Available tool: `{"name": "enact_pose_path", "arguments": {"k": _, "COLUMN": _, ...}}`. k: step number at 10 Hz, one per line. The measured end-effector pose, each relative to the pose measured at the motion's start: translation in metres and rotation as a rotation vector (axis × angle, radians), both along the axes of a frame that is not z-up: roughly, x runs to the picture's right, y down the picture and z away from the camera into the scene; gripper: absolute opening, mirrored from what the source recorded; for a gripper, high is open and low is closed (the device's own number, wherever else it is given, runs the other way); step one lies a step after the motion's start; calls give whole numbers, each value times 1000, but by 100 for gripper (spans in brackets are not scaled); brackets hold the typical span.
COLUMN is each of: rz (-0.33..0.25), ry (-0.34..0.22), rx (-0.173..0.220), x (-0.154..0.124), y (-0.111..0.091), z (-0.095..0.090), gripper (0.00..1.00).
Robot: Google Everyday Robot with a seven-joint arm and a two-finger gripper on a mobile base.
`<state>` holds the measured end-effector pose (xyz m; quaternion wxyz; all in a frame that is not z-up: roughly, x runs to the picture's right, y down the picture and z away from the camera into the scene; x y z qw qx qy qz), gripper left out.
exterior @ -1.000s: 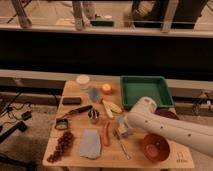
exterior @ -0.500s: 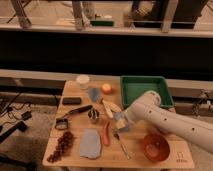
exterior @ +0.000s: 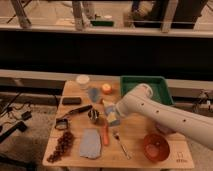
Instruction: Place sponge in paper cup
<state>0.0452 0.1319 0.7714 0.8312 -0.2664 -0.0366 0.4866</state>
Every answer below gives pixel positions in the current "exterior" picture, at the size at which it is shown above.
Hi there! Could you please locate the blue sponge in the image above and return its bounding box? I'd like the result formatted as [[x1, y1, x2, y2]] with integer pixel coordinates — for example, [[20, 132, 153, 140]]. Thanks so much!
[[103, 101, 120, 127]]

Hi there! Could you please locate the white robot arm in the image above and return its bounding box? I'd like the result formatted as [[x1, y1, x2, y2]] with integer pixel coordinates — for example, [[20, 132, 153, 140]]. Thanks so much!
[[103, 83, 213, 150]]

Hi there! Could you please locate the small metal cup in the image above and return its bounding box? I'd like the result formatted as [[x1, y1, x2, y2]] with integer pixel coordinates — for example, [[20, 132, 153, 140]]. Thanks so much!
[[88, 108, 100, 124]]

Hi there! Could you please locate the orange carrot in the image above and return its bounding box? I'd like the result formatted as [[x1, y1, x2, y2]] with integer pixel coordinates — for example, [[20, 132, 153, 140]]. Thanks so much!
[[102, 122, 110, 146]]

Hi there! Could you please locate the metal fork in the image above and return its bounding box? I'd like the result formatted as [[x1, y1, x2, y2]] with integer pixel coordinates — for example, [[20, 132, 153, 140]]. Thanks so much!
[[113, 130, 131, 160]]

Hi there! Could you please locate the orange apple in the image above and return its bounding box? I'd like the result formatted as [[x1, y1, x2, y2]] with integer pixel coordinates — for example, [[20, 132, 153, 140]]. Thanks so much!
[[101, 83, 112, 94]]

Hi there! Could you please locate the wooden folding table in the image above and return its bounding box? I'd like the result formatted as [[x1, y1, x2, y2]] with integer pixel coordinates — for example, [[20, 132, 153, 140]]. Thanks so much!
[[42, 79, 196, 170]]

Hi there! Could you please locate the small blue grey object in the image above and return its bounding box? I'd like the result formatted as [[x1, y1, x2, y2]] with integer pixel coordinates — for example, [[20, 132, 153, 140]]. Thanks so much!
[[88, 87, 100, 103]]

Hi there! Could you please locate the blue grey cloth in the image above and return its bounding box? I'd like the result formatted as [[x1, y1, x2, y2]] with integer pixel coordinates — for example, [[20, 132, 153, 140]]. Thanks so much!
[[79, 129, 101, 159]]

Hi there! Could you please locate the black rectangular block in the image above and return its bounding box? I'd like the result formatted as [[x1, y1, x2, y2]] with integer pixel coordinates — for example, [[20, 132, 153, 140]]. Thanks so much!
[[62, 97, 82, 105]]

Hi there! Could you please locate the red orange bowl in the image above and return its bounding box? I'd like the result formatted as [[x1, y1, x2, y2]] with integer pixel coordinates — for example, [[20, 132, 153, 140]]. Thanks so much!
[[142, 134, 170, 162]]

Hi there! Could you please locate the green plastic tray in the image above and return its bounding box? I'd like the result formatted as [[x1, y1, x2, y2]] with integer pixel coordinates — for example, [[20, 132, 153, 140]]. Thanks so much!
[[120, 75, 174, 106]]

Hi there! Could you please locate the bunch of dark grapes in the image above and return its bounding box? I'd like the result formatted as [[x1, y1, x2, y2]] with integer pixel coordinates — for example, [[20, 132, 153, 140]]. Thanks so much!
[[47, 131, 74, 163]]

